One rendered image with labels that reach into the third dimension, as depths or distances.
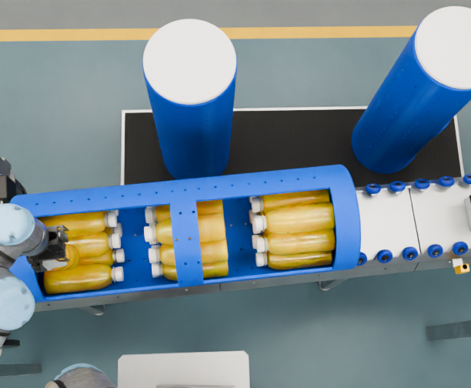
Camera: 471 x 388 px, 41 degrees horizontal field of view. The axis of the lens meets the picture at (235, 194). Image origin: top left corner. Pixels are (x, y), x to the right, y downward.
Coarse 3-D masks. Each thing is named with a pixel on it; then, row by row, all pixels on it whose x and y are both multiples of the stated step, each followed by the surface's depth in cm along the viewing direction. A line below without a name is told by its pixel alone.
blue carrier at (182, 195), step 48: (48, 192) 162; (96, 192) 159; (144, 192) 158; (192, 192) 158; (240, 192) 157; (288, 192) 158; (336, 192) 157; (144, 240) 180; (192, 240) 153; (240, 240) 181; (336, 240) 156; (144, 288) 161
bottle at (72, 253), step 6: (66, 246) 153; (72, 246) 161; (66, 252) 150; (72, 252) 157; (78, 252) 164; (72, 258) 156; (78, 258) 163; (72, 264) 158; (54, 270) 150; (60, 270) 156; (66, 270) 162
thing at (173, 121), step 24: (144, 72) 186; (168, 120) 200; (192, 120) 195; (216, 120) 202; (168, 144) 225; (192, 144) 216; (216, 144) 225; (168, 168) 262; (192, 168) 243; (216, 168) 253
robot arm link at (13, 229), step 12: (12, 204) 112; (0, 216) 111; (12, 216) 111; (24, 216) 111; (0, 228) 110; (12, 228) 110; (24, 228) 111; (36, 228) 117; (0, 240) 110; (12, 240) 111; (24, 240) 113; (36, 240) 118; (12, 252) 113; (24, 252) 120
